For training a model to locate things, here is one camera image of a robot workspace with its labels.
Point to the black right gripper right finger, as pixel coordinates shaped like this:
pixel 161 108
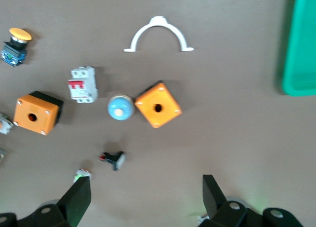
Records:
pixel 212 195

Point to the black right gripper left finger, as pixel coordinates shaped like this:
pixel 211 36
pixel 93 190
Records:
pixel 76 200

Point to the white red circuit breaker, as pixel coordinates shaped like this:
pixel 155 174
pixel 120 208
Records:
pixel 82 85

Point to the green white push button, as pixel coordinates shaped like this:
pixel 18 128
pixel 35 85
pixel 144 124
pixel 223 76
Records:
pixel 81 174

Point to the orange button box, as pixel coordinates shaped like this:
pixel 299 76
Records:
pixel 37 113
pixel 158 104

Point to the blue dome button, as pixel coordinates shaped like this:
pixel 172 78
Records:
pixel 120 109

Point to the red indicator light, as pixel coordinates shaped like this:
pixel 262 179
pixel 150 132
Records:
pixel 5 124

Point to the orange mushroom push button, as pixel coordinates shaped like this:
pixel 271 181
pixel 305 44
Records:
pixel 16 45

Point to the green plastic tray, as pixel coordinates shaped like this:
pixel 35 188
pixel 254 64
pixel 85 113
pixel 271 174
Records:
pixel 301 44

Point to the small white pipe clamp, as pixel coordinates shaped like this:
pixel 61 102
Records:
pixel 158 21

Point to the black small switch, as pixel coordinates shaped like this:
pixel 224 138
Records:
pixel 114 160

